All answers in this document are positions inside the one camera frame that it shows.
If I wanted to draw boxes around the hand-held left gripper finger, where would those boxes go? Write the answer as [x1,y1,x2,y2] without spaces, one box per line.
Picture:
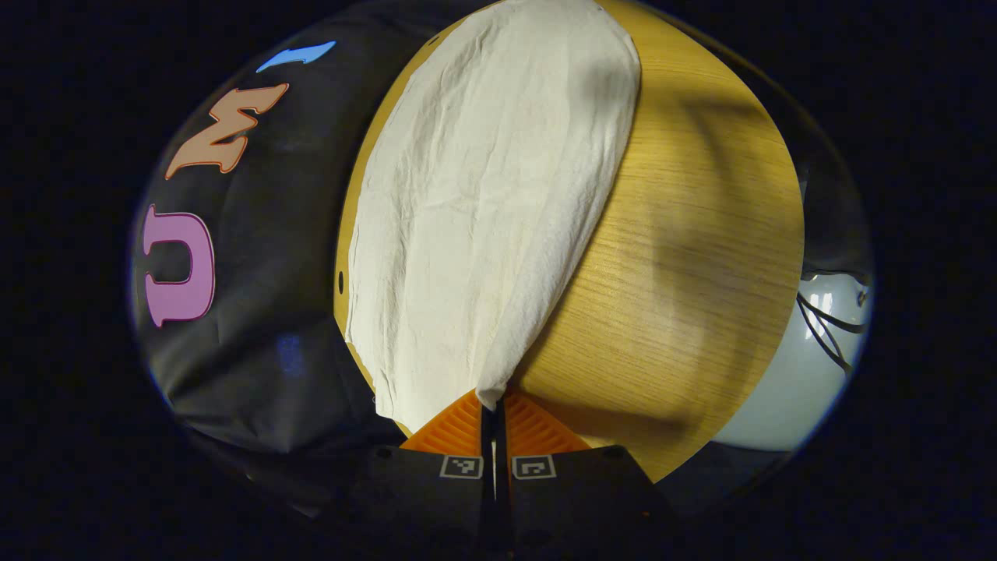
[497,390,678,550]
[327,388,497,550]

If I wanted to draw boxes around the white jeans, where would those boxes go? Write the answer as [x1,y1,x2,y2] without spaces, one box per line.
[345,0,643,433]

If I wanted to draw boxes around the black backdrop cloth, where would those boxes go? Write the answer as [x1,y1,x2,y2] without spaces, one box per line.
[129,0,499,476]

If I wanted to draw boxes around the black cables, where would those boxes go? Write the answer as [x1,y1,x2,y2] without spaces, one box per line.
[796,269,872,376]

